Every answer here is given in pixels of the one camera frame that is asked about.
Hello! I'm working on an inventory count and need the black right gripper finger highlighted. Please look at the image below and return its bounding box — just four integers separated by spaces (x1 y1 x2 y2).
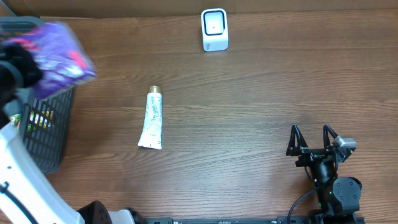
323 124 338 149
286 124 308 156

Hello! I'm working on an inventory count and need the purple sanitary pad pack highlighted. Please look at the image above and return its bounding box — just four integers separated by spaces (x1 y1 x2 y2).
2 22 96 100

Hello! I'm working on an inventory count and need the green gold snack pouch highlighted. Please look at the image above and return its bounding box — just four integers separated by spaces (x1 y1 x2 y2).
9 110 55 131

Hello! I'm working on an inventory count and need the white tube gold cap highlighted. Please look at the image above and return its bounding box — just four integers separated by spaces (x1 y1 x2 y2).
137 86 162 150

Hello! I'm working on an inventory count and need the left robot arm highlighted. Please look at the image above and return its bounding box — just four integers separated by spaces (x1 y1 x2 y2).
1 44 141 224

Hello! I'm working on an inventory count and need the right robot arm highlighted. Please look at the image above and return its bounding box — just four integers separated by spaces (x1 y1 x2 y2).
283 124 364 223

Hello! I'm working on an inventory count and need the white barcode scanner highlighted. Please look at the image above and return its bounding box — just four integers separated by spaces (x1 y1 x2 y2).
201 8 229 52

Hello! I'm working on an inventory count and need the dark grey plastic basket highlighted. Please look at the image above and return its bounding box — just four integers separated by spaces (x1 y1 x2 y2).
1 16 75 174

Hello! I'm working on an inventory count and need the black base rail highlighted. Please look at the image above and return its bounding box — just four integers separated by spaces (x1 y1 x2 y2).
145 216 366 224

